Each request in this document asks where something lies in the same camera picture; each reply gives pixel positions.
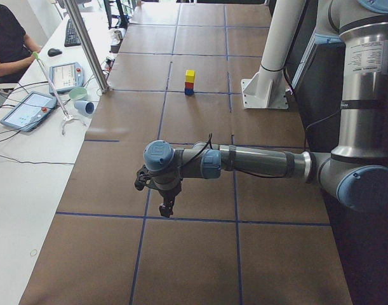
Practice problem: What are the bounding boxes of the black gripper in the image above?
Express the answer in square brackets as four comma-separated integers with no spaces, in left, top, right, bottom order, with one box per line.
[155,181,182,218]

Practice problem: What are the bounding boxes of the blue wooden block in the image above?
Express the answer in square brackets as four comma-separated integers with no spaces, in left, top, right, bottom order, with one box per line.
[184,88,194,96]

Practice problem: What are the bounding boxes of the red wooden block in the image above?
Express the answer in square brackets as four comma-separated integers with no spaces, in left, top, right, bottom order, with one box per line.
[185,82,194,90]

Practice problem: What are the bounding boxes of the yellow wooden block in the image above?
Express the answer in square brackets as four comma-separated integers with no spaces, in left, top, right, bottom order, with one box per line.
[185,69,196,84]

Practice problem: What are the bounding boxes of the blue plastic cup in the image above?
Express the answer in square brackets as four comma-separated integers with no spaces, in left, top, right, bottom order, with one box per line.
[74,100,95,116]

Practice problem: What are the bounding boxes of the grabber stick tool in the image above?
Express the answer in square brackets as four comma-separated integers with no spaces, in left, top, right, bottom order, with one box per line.
[32,51,86,136]

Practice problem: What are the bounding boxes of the far teach pendant tablet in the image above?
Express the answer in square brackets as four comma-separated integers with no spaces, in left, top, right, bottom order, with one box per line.
[49,62,84,94]

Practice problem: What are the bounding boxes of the teach pendant tablet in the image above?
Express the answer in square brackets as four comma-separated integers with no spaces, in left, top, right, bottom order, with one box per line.
[0,91,57,132]
[49,62,84,94]

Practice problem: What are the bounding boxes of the near teach pendant tablet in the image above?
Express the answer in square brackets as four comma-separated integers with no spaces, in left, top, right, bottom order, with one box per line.
[0,91,57,132]

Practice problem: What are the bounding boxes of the metal can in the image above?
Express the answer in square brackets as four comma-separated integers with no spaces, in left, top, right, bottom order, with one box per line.
[113,30,123,41]

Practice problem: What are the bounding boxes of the black computer mouse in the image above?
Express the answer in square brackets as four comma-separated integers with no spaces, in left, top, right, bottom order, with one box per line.
[47,48,62,57]

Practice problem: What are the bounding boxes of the black keyboard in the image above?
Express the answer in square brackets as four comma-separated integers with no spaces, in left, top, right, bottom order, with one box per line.
[64,19,81,48]

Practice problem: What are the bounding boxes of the seated person black shirt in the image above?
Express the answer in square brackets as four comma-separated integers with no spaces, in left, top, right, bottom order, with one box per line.
[0,4,42,83]

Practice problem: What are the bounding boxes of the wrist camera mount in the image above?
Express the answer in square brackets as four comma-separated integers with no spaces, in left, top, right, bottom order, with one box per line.
[134,165,155,191]

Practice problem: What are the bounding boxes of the aluminium frame post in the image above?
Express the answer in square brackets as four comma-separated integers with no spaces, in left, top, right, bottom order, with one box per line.
[64,0,110,94]

